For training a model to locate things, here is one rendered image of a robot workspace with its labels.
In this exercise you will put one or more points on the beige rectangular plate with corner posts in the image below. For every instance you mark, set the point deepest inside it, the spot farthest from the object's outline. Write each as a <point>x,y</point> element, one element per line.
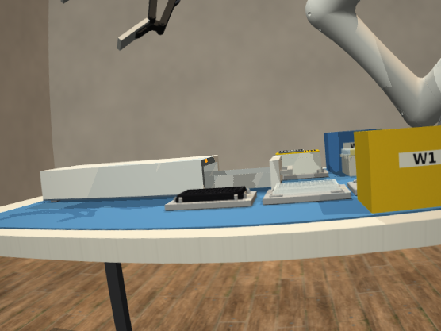
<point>247,201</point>

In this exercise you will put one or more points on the yellow open-top bin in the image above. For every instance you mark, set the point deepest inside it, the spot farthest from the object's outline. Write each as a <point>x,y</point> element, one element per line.
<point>398,169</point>

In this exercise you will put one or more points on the dark blue open bin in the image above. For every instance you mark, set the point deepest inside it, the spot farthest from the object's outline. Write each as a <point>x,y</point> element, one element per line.
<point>333,144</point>

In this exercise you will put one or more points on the blue work mat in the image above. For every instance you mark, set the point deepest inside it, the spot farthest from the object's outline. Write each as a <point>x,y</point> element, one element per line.
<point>149,213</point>

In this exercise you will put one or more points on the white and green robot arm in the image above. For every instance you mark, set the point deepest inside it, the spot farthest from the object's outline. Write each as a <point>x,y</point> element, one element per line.
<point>418,100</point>

